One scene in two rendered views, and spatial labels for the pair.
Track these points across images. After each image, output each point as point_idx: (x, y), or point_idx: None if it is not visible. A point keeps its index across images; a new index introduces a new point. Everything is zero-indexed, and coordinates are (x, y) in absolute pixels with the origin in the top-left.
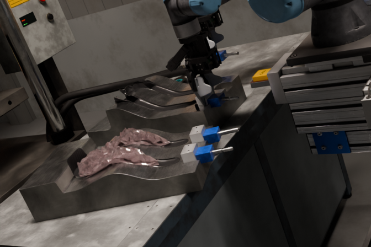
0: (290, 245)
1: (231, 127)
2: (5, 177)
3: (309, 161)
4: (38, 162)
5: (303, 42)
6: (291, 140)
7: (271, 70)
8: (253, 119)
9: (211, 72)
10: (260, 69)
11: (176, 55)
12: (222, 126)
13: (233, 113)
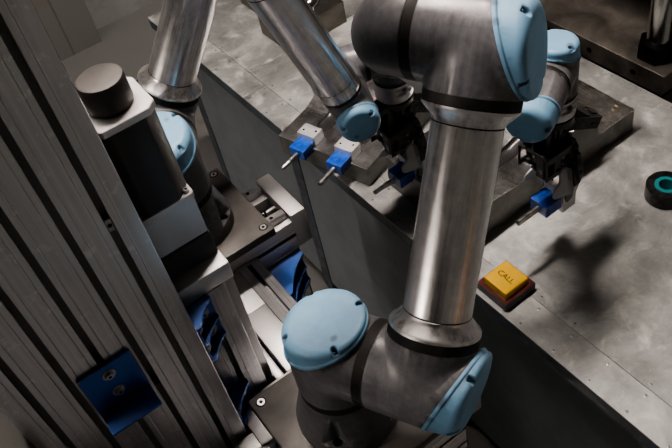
0: None
1: (392, 205)
2: (585, 6)
3: (557, 442)
4: (594, 32)
5: (240, 196)
6: (525, 377)
7: (267, 178)
8: (408, 241)
9: (371, 141)
10: (587, 308)
11: None
12: (408, 200)
13: None
